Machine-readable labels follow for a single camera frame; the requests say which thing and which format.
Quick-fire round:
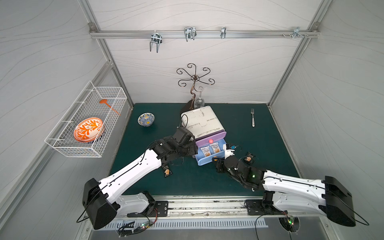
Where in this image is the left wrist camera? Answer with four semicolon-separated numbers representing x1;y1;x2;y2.
173;127;195;145

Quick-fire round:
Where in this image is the purple drawer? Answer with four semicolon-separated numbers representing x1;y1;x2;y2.
196;131;227;148

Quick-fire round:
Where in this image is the orange spatula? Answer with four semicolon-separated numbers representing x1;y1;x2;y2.
99;99;121;116

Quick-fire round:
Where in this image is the metal fork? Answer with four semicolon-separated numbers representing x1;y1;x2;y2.
251;109;255;128

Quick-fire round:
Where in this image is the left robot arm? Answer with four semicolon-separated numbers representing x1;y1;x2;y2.
82;136;198;230

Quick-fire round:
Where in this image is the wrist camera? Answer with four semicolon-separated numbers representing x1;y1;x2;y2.
223;143;240;159
173;127;195;145

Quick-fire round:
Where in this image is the aluminium top rail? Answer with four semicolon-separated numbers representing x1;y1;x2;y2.
90;29;321;40

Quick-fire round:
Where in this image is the black cookie packet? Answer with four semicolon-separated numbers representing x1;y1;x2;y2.
162;165;173;178
243;153;255;165

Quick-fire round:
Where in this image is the white cookie packet right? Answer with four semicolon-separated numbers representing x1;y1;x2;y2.
210;142;222;154

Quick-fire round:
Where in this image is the metal hook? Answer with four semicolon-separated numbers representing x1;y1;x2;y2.
282;27;309;39
221;27;227;39
150;32;163;53
184;27;197;42

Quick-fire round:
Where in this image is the white wire basket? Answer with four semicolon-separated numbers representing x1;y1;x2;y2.
45;82;127;158

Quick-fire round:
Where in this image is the green table mat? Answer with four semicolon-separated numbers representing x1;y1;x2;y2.
111;103;299;196

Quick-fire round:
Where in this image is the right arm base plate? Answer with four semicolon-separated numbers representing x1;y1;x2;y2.
244;200;287;216

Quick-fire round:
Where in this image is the blue patterned bowl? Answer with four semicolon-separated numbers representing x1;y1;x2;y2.
138;113;155;127

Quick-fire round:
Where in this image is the brown wire mug tree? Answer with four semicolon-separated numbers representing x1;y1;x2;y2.
176;63;216;113

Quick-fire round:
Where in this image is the white drawer cabinet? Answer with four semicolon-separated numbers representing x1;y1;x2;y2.
181;106;225;139

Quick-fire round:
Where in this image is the white vent strip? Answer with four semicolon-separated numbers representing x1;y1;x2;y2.
101;218;269;231

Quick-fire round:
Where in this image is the white cookie packet left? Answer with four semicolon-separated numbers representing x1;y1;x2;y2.
201;146;211;157

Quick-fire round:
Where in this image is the blue drawer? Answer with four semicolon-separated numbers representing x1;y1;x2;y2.
194;139;227;166

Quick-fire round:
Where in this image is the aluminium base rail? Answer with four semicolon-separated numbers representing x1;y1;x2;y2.
115;193;327;218

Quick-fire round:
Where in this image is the orange patterned plate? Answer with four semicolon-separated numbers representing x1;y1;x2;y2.
74;118;105;144

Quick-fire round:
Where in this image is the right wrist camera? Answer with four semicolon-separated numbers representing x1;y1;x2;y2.
223;143;240;159

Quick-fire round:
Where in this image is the white cookie packet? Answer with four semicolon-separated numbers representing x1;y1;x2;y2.
210;142;222;154
201;146;211;157

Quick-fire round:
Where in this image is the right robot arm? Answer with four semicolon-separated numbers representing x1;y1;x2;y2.
212;156;356;227

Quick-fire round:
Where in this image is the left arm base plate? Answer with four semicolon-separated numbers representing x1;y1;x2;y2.
127;201;169;218

